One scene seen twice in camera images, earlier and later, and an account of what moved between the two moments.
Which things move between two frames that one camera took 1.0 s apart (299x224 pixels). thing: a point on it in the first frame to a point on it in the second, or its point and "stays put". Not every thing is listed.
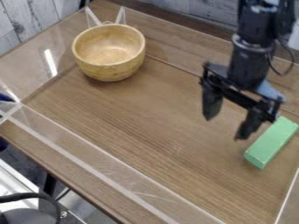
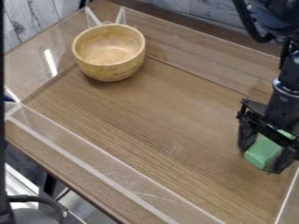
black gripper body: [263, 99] to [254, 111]
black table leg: [51, 185] stays put
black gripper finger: [211, 100] to [249, 129]
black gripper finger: [255, 118] to [285, 158]
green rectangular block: [270, 142] stays put
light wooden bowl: [108, 52] stays put
